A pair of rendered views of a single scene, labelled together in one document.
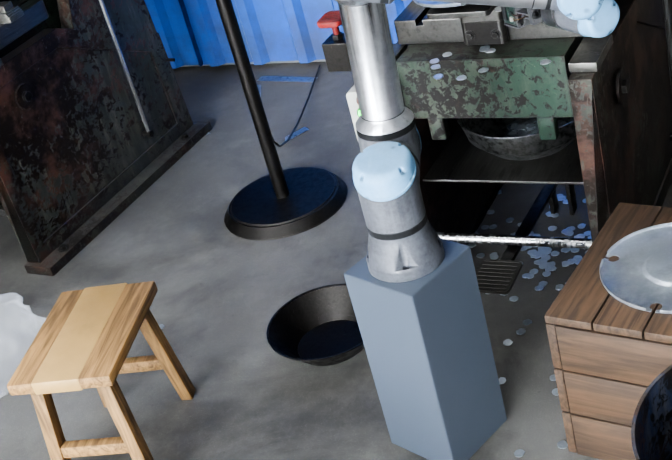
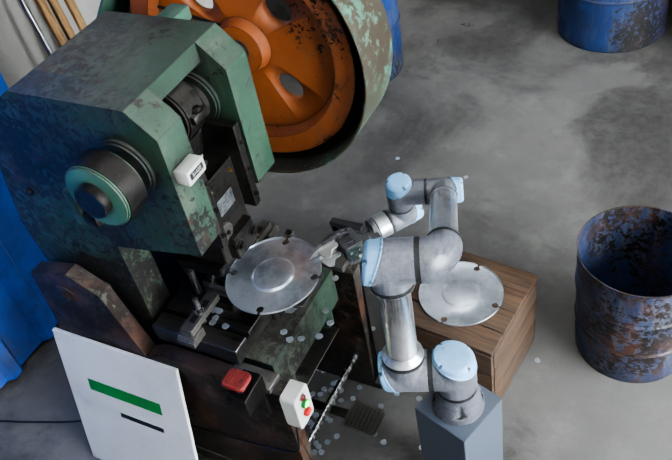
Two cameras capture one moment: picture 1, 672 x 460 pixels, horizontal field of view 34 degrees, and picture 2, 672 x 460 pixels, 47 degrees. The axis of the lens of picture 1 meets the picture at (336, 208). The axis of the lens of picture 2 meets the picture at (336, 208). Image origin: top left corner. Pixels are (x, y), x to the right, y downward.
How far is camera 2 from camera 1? 248 cm
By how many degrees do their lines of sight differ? 71
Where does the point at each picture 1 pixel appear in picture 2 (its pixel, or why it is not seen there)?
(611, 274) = (459, 321)
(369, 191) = (473, 371)
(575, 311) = (491, 339)
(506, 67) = (314, 303)
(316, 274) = not seen: outside the picture
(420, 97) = (285, 372)
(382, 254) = (477, 401)
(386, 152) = (447, 352)
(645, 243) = (433, 304)
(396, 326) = (489, 431)
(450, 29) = (261, 322)
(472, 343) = not seen: hidden behind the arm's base
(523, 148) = not seen: hidden behind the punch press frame
